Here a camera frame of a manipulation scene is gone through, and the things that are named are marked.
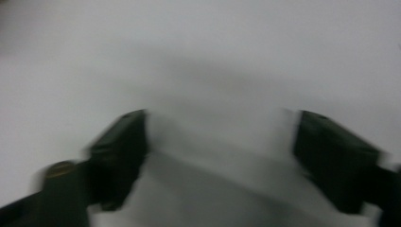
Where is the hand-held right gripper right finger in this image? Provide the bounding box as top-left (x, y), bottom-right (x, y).
top-left (292, 110), bottom-right (386, 216)

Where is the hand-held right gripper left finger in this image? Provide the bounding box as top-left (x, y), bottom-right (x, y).
top-left (85, 108), bottom-right (149, 212)

